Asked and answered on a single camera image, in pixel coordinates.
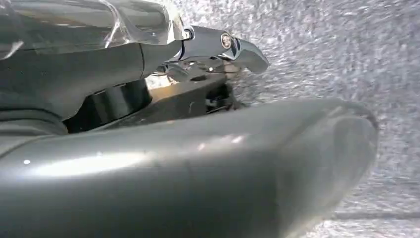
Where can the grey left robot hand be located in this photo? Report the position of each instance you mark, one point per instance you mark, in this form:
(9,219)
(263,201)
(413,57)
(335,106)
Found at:
(164,184)

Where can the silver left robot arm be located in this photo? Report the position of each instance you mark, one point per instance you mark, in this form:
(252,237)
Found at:
(29,124)

